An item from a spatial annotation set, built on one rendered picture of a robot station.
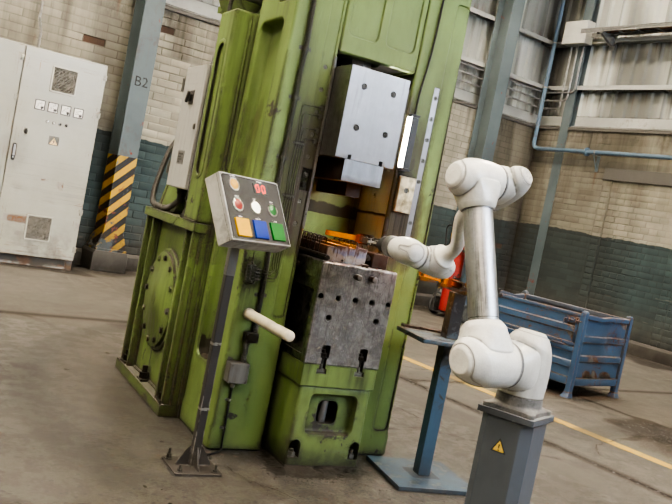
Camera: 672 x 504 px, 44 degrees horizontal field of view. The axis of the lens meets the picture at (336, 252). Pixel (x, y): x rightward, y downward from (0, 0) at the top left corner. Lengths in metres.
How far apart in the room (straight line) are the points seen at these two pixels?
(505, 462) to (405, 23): 2.06
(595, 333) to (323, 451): 3.87
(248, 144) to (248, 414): 1.25
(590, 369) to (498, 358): 4.65
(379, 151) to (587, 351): 3.89
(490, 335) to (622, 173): 9.57
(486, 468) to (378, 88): 1.70
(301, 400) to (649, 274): 8.49
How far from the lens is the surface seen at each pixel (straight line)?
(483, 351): 2.64
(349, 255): 3.67
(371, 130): 3.68
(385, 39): 3.89
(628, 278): 11.86
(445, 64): 4.06
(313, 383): 3.66
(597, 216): 12.27
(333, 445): 3.81
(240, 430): 3.81
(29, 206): 8.62
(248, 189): 3.30
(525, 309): 7.35
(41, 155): 8.61
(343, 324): 3.65
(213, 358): 3.41
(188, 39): 9.84
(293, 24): 3.69
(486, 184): 2.79
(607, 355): 7.48
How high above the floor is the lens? 1.15
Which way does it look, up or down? 3 degrees down
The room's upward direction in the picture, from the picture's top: 11 degrees clockwise
